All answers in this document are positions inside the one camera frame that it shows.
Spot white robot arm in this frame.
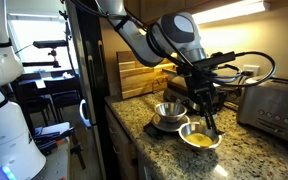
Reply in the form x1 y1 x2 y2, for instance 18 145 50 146
0 0 205 180

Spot stainless steel toaster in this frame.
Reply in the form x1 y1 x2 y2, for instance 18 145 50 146
237 78 288 141

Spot silver bowl with yellow contents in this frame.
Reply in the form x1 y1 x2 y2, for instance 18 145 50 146
178 122 222 150

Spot black kitchen scale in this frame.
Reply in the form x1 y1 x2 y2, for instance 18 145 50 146
144 114 190 138

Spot black refrigerator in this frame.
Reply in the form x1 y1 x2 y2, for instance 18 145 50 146
66 0 112 180

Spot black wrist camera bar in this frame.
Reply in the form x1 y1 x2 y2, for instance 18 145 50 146
181 52 236 70

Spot black dining chair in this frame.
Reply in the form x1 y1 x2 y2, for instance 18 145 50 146
45 78 80 122

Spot empty silver bowl on scale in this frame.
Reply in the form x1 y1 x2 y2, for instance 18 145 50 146
155 102 187 123

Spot yellow powder contents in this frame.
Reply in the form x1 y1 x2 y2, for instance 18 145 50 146
185 133 213 146

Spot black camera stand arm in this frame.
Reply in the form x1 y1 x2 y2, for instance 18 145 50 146
15 40 68 68

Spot white wall outlet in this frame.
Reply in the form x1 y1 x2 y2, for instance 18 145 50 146
243 65 260 76

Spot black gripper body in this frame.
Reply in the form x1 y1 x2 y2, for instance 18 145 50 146
184 72 216 100

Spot light wooden cutting board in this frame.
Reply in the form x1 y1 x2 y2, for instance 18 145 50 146
116 51 175 99

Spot under-cabinet light strip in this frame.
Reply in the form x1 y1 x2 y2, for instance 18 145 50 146
192 0 270 24

